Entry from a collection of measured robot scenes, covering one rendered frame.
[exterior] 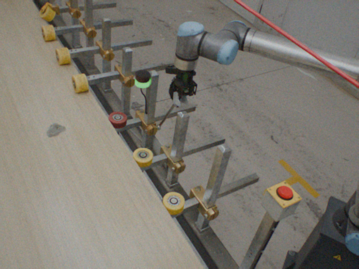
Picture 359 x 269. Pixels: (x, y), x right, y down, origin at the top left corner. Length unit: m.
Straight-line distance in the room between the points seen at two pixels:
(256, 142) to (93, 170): 1.87
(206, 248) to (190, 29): 0.83
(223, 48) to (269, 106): 2.23
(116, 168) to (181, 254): 0.42
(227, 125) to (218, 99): 0.36
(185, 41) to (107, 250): 0.75
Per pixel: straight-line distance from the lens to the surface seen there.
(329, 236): 1.85
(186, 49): 1.36
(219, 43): 1.31
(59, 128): 1.59
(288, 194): 1.03
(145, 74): 1.50
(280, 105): 3.56
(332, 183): 3.01
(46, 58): 2.05
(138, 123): 1.70
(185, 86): 1.43
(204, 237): 1.52
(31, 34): 2.27
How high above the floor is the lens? 1.96
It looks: 42 degrees down
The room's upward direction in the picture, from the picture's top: 11 degrees clockwise
